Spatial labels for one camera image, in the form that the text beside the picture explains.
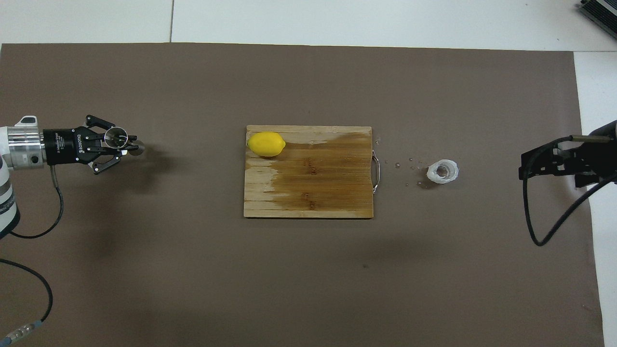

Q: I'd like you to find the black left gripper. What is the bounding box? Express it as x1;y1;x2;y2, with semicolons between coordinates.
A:
42;115;140;175

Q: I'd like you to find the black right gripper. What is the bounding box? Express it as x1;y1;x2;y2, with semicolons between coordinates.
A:
519;120;617;189

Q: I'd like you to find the steel jigger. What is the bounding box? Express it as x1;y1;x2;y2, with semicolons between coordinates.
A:
104;126;145;157

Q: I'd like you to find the clear plastic cup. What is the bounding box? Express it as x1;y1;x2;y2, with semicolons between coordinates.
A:
427;159;459;186

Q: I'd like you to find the brown table mat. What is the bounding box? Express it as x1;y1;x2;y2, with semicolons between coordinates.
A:
0;42;605;347

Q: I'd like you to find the grey ribbed device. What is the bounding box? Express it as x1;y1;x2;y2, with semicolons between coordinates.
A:
578;0;617;27

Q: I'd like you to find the yellow lemon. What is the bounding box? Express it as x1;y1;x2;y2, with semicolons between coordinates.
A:
247;132;286;158

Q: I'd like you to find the wooden cutting board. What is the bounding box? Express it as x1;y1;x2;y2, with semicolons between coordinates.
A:
243;125;381;220

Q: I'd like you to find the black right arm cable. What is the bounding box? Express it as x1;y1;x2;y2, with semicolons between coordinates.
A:
523;135;617;247

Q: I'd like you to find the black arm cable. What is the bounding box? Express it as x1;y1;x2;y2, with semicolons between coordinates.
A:
523;135;617;247
0;165;64;344

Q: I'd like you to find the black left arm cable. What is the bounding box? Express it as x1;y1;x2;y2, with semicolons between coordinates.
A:
0;165;64;344

